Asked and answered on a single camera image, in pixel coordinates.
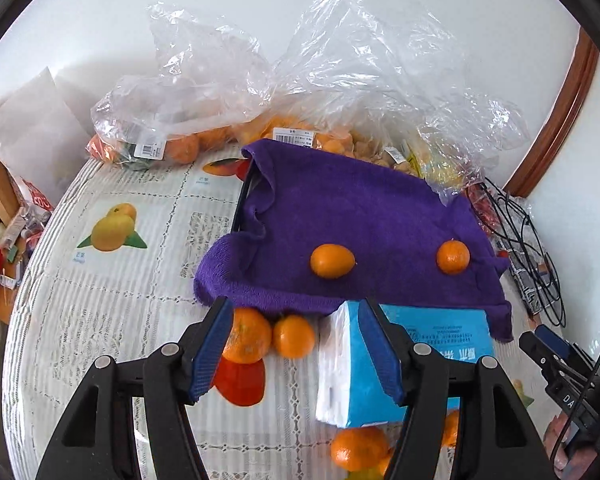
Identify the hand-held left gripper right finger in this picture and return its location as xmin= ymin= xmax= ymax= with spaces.
xmin=357 ymin=297 xmax=556 ymax=480

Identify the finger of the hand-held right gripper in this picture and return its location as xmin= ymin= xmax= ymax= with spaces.
xmin=534 ymin=324 xmax=598 ymax=373
xmin=519 ymin=331 xmax=563 ymax=386

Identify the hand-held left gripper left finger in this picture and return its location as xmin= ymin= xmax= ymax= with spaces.
xmin=35 ymin=296 xmax=236 ymax=480

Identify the large orange mandarin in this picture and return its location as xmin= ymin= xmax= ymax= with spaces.
xmin=221 ymin=307 xmax=273 ymax=365

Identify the black tray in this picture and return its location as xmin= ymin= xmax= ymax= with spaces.
xmin=232 ymin=160 xmax=261 ymax=233

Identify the person's right hand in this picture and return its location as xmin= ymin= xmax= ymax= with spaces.
xmin=544 ymin=412 xmax=577 ymax=478

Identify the blue and white tissue pack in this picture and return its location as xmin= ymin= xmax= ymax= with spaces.
xmin=315 ymin=300 xmax=496 ymax=430

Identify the fruit-printed lace tablecloth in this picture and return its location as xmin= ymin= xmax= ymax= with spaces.
xmin=2 ymin=152 xmax=551 ymax=480

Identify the oval orange kumquat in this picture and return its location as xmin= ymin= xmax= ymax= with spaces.
xmin=310 ymin=243 xmax=356 ymax=279

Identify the purple towel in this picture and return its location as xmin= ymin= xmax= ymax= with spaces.
xmin=192 ymin=139 xmax=515 ymax=345

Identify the pile of tan husked berries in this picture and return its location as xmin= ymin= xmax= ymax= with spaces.
xmin=352 ymin=135 xmax=416 ymax=176

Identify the pile of bagged mandarins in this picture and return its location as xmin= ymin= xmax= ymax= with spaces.
xmin=86 ymin=125 xmax=236 ymax=166

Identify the pile of bagged kumquats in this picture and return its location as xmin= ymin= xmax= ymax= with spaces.
xmin=235 ymin=115 xmax=356 ymax=156

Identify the clear plastic bag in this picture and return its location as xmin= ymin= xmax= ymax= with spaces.
xmin=370 ymin=85 xmax=531 ymax=206
xmin=85 ymin=2 xmax=273 ymax=171
xmin=232 ymin=0 xmax=461 ymax=161

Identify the pile of small clutter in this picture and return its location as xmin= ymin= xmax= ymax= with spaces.
xmin=0 ymin=205 xmax=51 ymax=261

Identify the red and white packet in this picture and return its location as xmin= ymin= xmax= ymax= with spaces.
xmin=17 ymin=177 xmax=56 ymax=216

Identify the white paper sheet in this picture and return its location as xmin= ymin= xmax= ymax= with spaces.
xmin=0 ymin=66 xmax=93 ymax=201

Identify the black wire basket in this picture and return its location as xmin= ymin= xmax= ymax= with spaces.
xmin=472 ymin=177 xmax=566 ymax=328

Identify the brown wooden door frame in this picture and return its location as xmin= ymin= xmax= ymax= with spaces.
xmin=502 ymin=27 xmax=600 ymax=198

